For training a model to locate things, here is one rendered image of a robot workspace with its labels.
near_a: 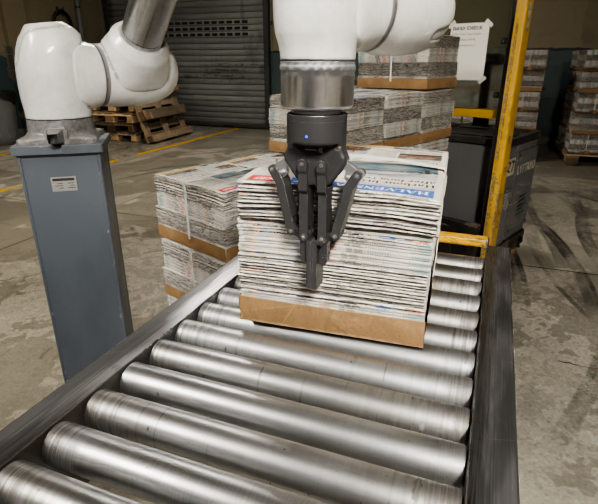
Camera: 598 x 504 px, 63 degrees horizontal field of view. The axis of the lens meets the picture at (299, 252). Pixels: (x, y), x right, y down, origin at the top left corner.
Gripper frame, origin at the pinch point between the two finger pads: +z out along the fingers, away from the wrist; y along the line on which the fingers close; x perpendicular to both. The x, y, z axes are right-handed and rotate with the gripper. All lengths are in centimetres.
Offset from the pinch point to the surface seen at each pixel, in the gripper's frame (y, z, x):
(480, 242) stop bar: -21, 12, -51
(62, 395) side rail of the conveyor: 25.4, 13.1, 22.7
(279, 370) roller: 2.1, 13.1, 8.0
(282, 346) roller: 4.1, 13.2, 2.2
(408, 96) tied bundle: 14, -12, -158
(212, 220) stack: 56, 20, -66
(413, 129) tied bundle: 12, 2, -164
